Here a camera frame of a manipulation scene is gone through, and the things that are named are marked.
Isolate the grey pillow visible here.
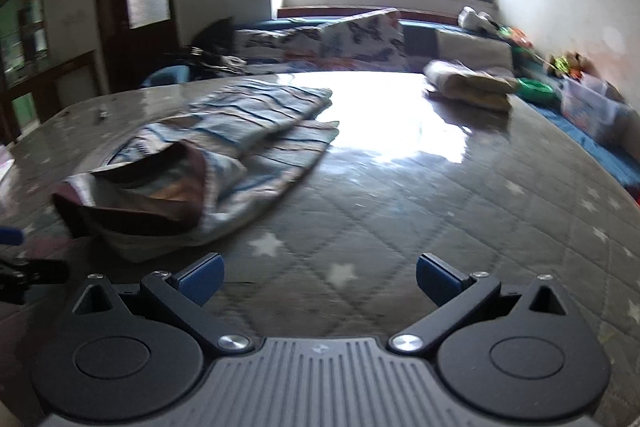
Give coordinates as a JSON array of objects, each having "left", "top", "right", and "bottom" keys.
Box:
[{"left": 435, "top": 29, "right": 514, "bottom": 70}]

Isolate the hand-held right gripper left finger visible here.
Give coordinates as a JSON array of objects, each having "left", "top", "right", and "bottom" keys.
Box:
[{"left": 70, "top": 253, "right": 253, "bottom": 355}]

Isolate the dark wooden cabinet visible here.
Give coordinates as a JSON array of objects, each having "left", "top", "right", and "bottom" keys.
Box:
[{"left": 0, "top": 0, "right": 98, "bottom": 142}]

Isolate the butterfly print pillow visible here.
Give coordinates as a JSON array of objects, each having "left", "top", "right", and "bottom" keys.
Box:
[
  {"left": 235, "top": 26, "right": 323, "bottom": 62},
  {"left": 320, "top": 8, "right": 406, "bottom": 70}
]

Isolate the green and pink toy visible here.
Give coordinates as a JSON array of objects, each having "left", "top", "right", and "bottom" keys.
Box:
[{"left": 500, "top": 26, "right": 533, "bottom": 50}]

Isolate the black bag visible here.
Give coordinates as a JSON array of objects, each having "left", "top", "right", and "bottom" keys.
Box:
[{"left": 165, "top": 17, "right": 247, "bottom": 75}]

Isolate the blue chair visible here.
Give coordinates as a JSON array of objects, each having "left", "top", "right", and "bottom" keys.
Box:
[{"left": 141, "top": 66, "right": 193, "bottom": 88}]

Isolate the dark wooden door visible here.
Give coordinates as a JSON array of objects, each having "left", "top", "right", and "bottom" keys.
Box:
[{"left": 92, "top": 0, "right": 181, "bottom": 95}]

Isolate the pile of small plush toys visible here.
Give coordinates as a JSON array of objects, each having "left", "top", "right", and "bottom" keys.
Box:
[{"left": 547, "top": 51, "right": 592, "bottom": 80}]

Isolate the folded cream yellow cloth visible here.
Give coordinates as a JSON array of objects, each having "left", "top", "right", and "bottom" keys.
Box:
[{"left": 422, "top": 59, "right": 518, "bottom": 112}]

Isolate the green plastic basin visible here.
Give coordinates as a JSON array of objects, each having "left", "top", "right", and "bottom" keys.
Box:
[{"left": 515, "top": 77, "right": 557, "bottom": 102}]

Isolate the striped blue beige towel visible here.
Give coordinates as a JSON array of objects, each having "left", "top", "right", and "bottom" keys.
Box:
[{"left": 52, "top": 79, "right": 341, "bottom": 263}]

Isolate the panda plush toy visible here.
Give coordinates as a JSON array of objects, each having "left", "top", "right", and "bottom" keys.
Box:
[{"left": 457, "top": 6, "right": 501, "bottom": 32}]

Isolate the clear plastic storage box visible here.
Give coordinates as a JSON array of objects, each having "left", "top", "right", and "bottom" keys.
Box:
[{"left": 560, "top": 74, "right": 632, "bottom": 144}]

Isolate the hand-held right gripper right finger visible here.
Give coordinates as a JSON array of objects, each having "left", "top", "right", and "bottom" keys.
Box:
[{"left": 390, "top": 253, "right": 573, "bottom": 355}]

